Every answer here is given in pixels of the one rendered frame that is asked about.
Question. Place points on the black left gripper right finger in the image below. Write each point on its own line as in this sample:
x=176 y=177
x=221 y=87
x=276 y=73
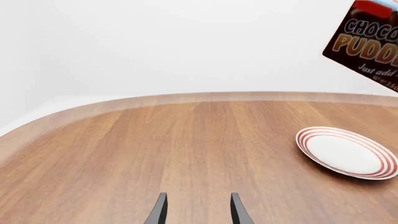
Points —
x=239 y=213

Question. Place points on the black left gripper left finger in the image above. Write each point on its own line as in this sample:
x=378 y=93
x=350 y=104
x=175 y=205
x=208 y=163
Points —
x=159 y=212

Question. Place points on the white plate with red rings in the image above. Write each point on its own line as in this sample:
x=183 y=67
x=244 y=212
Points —
x=343 y=154

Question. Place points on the brown chocolate pudding box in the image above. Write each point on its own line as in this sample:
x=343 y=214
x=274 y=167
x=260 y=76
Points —
x=367 y=39

